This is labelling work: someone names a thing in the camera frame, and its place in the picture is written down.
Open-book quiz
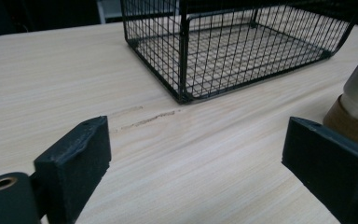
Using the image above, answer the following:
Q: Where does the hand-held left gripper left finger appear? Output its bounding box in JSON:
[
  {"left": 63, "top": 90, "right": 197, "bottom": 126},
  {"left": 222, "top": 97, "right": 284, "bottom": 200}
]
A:
[{"left": 33, "top": 115, "right": 112, "bottom": 224}]

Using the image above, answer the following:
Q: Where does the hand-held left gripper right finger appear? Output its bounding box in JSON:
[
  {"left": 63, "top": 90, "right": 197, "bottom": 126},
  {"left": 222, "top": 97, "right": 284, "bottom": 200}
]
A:
[{"left": 281, "top": 116, "right": 358, "bottom": 224}]

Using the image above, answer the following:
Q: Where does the black wire mesh basket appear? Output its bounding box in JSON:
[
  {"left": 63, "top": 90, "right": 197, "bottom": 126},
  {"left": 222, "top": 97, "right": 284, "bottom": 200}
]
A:
[{"left": 119, "top": 0, "right": 358, "bottom": 105}]

